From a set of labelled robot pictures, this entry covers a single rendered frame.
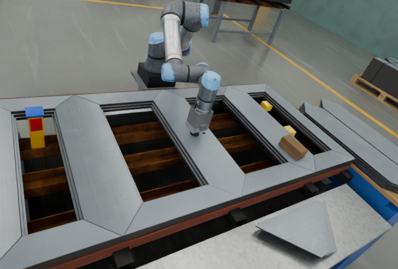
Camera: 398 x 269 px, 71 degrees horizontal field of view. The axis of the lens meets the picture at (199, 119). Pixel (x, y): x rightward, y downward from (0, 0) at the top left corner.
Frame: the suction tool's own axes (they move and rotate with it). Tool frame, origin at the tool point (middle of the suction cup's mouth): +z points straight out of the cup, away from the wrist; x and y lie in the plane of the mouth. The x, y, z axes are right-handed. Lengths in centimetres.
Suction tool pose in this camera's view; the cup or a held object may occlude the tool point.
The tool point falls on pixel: (193, 135)
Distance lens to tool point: 129.5
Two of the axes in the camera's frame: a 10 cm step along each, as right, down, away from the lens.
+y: 7.9, -1.7, 5.9
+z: -2.5, 7.9, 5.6
